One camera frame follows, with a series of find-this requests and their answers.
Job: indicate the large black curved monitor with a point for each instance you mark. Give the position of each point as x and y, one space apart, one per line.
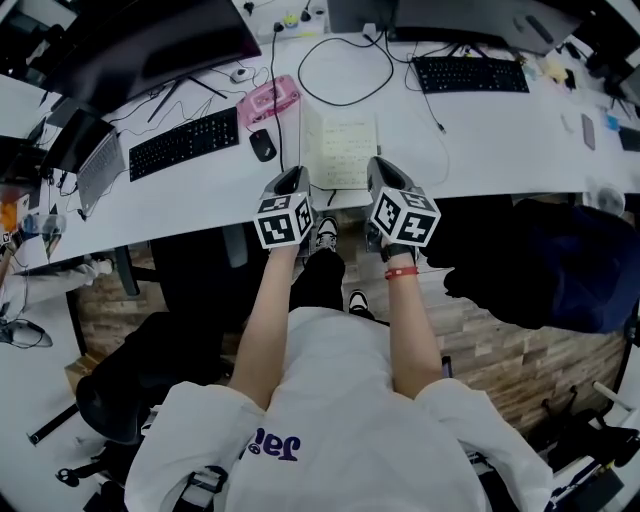
150 45

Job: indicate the pink rectangular case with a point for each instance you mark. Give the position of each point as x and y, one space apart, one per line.
267 99

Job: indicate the grey smartphone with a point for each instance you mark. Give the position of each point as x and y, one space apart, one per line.
588 131

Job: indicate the paper notebook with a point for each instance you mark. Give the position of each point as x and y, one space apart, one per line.
347 150

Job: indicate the brown cardboard box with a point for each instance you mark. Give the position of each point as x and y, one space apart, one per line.
80 370

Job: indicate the red wristband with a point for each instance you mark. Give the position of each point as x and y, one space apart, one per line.
400 272

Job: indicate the person's right forearm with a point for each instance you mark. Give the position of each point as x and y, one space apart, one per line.
410 330

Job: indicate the clear plastic cup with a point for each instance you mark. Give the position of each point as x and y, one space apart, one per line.
606 196

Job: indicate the white power strip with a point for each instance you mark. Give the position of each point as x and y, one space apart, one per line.
285 24

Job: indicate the black keyboard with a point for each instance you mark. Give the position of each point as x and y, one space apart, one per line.
471 74
184 143

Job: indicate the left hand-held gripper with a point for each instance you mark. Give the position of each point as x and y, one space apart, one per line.
282 220

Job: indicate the white printed t-shirt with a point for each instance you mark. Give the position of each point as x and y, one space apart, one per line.
345 425

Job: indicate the grey open laptop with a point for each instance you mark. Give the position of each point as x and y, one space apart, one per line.
97 160

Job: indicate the white computer mouse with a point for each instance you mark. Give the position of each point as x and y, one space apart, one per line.
240 75

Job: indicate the dark jacket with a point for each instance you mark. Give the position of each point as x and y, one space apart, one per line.
550 260

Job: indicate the black office chair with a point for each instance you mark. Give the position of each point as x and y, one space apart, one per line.
150 370

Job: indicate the black trousers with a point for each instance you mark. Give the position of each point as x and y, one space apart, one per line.
320 280

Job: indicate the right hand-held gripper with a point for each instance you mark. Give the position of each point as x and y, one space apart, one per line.
402 215

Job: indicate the black and white shoe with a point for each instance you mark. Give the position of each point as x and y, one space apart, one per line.
327 232
358 301

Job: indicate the person's left forearm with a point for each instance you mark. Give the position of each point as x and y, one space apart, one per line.
260 325

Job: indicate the black computer mouse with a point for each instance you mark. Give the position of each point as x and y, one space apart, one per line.
262 145

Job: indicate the black flat monitor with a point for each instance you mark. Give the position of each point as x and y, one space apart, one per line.
480 20

